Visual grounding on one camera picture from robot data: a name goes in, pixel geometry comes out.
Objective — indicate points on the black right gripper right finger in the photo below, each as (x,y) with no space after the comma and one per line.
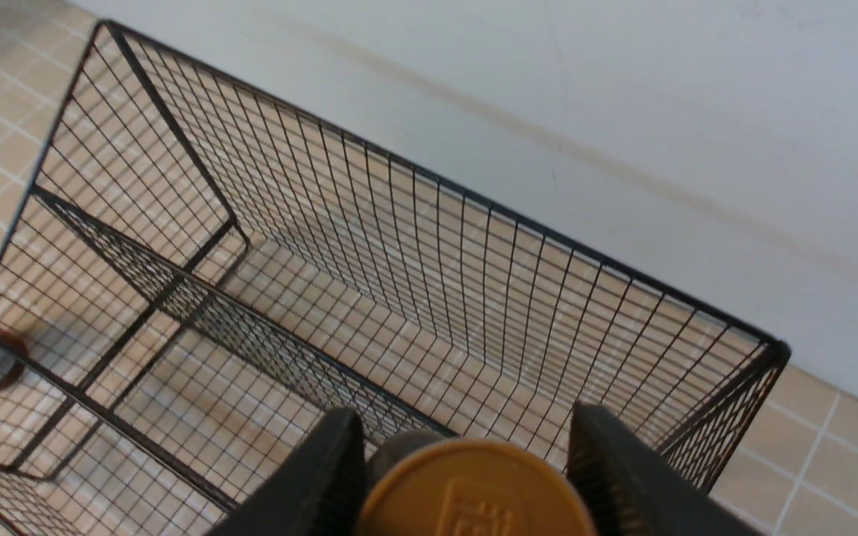
(628,489)

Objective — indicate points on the beige checkered tablecloth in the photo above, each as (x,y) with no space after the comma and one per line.
(796,471)

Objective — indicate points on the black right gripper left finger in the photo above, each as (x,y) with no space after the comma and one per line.
(318,490)

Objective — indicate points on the dark vinegar bottle gold cap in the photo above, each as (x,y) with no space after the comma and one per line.
(425,484)

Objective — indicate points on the black wire mesh rack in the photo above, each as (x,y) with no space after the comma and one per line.
(200,270)

